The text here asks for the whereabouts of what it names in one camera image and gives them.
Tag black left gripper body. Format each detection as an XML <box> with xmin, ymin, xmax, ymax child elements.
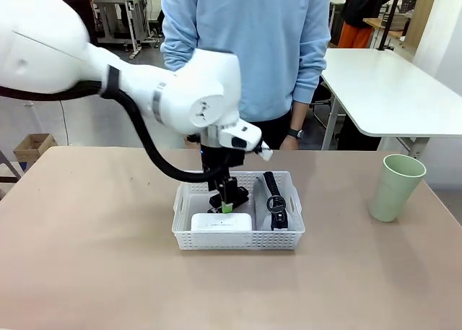
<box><xmin>199</xmin><ymin>144</ymin><xmax>247</xmax><ymax>201</ymax></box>

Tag white rectangular electronic device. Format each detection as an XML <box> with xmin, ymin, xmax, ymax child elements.
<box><xmin>190</xmin><ymin>212</ymin><xmax>253</xmax><ymax>233</ymax></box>

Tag person's left forearm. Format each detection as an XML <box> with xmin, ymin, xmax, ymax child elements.
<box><xmin>289</xmin><ymin>100</ymin><xmax>312</xmax><ymax>131</ymax></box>

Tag white perforated plastic basket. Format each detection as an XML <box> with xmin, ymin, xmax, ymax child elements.
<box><xmin>171</xmin><ymin>170</ymin><xmax>307</xmax><ymax>252</ymax></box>

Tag person's left hand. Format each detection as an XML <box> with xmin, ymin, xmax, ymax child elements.
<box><xmin>279</xmin><ymin>136</ymin><xmax>301</xmax><ymax>151</ymax></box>

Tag person's black trousers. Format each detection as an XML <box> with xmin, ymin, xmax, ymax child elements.
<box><xmin>248</xmin><ymin>108</ymin><xmax>294</xmax><ymax>151</ymax></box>

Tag black office chair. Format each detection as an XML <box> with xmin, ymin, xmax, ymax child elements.
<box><xmin>309</xmin><ymin>75</ymin><xmax>335</xmax><ymax>129</ymax></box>

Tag light blue sweatshirt torso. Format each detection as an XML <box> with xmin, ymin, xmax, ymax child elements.
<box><xmin>160</xmin><ymin>0</ymin><xmax>332</xmax><ymax>123</ymax></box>

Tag light green plastic cup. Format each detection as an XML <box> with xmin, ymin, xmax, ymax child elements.
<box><xmin>367</xmin><ymin>153</ymin><xmax>427</xmax><ymax>223</ymax></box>

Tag large white table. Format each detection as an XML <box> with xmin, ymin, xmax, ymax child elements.
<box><xmin>319</xmin><ymin>48</ymin><xmax>462</xmax><ymax>151</ymax></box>

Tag bystander in orange trousers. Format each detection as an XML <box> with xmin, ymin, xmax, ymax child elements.
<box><xmin>338</xmin><ymin>0</ymin><xmax>398</xmax><ymax>50</ymax></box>

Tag brown cardboard box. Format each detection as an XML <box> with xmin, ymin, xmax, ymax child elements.
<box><xmin>13</xmin><ymin>132</ymin><xmax>59</xmax><ymax>163</ymax></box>

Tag wooden topped table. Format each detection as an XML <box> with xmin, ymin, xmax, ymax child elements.
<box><xmin>362</xmin><ymin>14</ymin><xmax>409</xmax><ymax>50</ymax></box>

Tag black clamped pole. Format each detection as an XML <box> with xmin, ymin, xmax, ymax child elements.
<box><xmin>375</xmin><ymin>0</ymin><xmax>402</xmax><ymax>53</ymax></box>

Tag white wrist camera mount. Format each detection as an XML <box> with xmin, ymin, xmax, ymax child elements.
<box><xmin>251</xmin><ymin>137</ymin><xmax>274</xmax><ymax>162</ymax></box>

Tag black corrugated cable hose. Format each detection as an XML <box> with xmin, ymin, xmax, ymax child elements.
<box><xmin>0</xmin><ymin>79</ymin><xmax>232</xmax><ymax>185</ymax></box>

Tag thin black hanging cable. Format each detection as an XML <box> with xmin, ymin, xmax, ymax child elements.
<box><xmin>59</xmin><ymin>100</ymin><xmax>71</xmax><ymax>147</ymax></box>

